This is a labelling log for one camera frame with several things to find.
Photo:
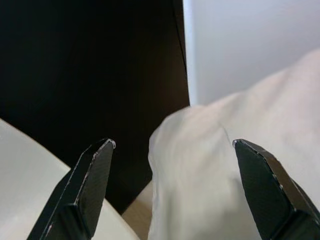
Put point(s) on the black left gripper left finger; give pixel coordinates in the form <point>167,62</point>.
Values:
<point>82,195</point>

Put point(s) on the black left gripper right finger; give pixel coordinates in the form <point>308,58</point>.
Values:
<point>265,200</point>

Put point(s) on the white plastic shell chair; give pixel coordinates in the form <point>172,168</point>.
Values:
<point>25,175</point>
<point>250,37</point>

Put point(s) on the large cream pillow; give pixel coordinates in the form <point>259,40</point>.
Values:
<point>200,162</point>

